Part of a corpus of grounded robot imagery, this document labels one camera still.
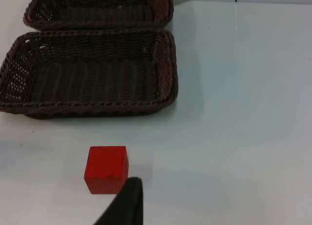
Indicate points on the dark brown wicker basket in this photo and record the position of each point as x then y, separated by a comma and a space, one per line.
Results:
102, 8
90, 74

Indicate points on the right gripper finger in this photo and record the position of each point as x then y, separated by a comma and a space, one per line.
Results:
128, 205

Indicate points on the red cube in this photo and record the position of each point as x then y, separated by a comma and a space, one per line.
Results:
104, 170

